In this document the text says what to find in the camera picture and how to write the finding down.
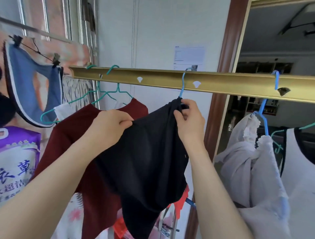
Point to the person's right hand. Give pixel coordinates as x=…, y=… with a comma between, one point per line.
x=192, y=123

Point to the person's left hand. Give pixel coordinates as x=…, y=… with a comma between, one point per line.
x=108, y=128

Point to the dark red t-shirt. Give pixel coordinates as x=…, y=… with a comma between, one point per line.
x=71, y=133

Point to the grey striped white tank top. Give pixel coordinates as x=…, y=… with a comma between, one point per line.
x=61, y=110

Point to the black t-shirt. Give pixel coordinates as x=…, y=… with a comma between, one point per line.
x=147, y=160

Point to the gold clothes rail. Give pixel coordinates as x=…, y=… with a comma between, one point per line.
x=233, y=83

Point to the white lace blouse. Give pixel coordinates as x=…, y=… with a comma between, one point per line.
x=258, y=177

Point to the white black-trimmed tank top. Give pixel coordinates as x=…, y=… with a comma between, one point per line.
x=300, y=172

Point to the person's left forearm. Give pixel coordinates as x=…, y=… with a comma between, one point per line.
x=44, y=192

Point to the person's right forearm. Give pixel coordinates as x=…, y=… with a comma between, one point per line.
x=216, y=197

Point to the striped rag mop head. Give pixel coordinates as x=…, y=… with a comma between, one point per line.
x=76, y=91

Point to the white paper notice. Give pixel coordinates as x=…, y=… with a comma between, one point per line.
x=188, y=56

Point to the orange patterned hanging sheet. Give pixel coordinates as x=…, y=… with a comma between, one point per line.
x=71, y=54

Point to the metal mop poles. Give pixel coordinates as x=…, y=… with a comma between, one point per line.
x=89, y=37

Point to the white red floral cloth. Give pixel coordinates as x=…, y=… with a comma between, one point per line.
x=71, y=216

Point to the purple white detergent bag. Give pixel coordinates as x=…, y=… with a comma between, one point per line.
x=17, y=160

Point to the blue fabric cover white trim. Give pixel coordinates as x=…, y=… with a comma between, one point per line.
x=22, y=81

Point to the navy bucket hat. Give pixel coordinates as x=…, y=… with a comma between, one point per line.
x=6, y=110

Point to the grey metal window pole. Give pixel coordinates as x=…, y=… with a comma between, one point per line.
x=37, y=32

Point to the window with metal bars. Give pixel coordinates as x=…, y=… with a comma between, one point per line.
x=49, y=17

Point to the ceiling lamp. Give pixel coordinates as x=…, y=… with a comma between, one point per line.
x=297, y=22

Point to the brown door frame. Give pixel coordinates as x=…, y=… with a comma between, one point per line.
x=228, y=44

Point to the indoor wall shelf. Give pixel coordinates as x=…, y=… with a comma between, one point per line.
x=265, y=67

